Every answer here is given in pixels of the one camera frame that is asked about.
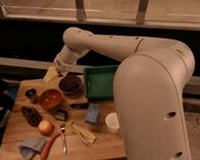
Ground dark grape bunch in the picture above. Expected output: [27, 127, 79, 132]
[21, 107, 42, 127]

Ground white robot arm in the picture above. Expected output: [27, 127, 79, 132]
[54, 27, 195, 160]

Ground small metal cup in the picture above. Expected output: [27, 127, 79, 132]
[25, 88, 38, 103]

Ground white plastic cup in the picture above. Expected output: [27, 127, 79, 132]
[105, 113, 120, 132]

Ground dark brown bowl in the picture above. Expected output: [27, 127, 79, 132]
[59, 75, 83, 96]

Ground orange bowl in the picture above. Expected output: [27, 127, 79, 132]
[38, 89, 62, 111]

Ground small dark dish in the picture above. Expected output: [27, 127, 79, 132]
[54, 108, 68, 121]

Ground green plastic tray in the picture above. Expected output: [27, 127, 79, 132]
[83, 65, 118, 101]

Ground wooden board table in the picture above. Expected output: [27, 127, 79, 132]
[0, 78, 126, 160]

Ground apple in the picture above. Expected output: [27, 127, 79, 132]
[37, 120, 54, 135]

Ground blue sponge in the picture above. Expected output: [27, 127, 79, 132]
[84, 103, 100, 124]

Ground wooden tongs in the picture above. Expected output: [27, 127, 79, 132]
[71, 122, 96, 145]

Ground grey cloth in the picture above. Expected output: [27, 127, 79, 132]
[18, 137, 47, 160]

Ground orange carrot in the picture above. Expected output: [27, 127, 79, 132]
[40, 132, 60, 160]

